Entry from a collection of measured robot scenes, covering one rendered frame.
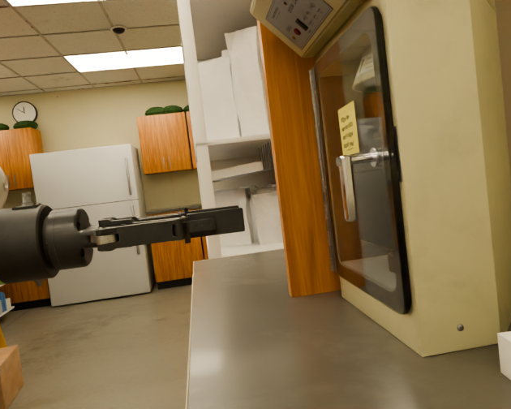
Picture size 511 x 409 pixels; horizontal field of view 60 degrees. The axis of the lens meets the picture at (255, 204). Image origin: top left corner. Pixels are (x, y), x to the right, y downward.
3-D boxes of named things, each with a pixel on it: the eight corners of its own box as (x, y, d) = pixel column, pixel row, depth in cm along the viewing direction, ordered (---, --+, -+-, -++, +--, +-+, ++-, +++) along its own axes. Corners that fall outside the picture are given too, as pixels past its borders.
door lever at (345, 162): (385, 217, 60) (377, 216, 62) (378, 147, 59) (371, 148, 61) (346, 223, 59) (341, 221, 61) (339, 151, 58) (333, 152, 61)
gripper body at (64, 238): (38, 213, 51) (121, 204, 52) (60, 208, 60) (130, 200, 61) (47, 277, 52) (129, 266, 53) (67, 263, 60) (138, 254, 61)
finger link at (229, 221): (186, 213, 56) (186, 214, 55) (242, 207, 57) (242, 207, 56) (189, 237, 56) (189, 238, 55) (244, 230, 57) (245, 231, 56)
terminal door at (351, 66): (338, 273, 87) (315, 66, 85) (411, 317, 57) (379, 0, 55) (334, 273, 87) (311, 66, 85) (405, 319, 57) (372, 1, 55)
